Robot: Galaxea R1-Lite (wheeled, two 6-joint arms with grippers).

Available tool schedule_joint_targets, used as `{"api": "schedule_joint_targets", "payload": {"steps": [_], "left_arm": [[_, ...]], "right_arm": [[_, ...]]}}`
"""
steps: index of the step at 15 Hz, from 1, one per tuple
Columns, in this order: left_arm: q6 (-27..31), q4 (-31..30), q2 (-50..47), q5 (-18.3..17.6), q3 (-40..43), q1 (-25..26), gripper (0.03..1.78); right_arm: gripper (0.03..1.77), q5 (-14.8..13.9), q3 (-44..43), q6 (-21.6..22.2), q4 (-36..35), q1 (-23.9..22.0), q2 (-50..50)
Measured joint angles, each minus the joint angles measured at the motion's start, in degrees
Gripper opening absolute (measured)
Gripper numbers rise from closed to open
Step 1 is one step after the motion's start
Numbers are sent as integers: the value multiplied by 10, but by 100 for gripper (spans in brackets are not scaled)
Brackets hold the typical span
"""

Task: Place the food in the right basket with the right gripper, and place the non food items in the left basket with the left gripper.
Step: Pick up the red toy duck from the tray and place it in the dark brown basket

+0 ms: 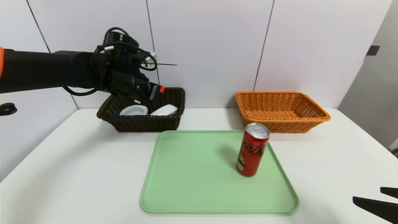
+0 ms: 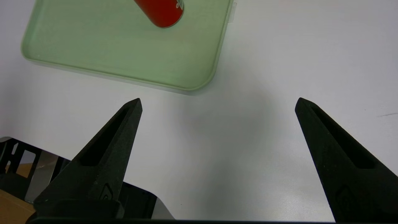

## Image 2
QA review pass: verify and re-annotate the red cola can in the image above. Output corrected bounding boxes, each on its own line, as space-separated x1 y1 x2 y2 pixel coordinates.
134 0 184 28

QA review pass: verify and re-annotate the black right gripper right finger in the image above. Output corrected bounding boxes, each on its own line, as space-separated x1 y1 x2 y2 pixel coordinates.
295 97 398 223

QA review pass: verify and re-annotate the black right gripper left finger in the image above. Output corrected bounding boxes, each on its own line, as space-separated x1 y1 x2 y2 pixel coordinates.
34 98 143 203

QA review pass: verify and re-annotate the black robot chassis frame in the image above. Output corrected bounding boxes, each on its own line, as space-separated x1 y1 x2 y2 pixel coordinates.
0 137 157 220

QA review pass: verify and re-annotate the green plastic tray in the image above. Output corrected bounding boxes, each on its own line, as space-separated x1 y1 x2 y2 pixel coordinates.
21 0 234 93

